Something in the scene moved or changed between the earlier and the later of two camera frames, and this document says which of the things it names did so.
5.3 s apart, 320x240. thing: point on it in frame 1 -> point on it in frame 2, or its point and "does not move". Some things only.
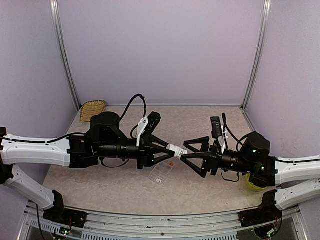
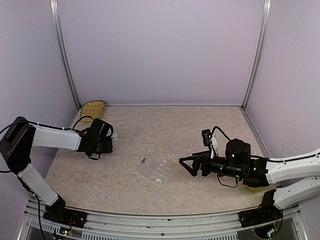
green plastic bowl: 252,186 does not move
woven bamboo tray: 91,108 does not move
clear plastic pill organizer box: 161,171 does not move
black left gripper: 146,151 -> 109,148
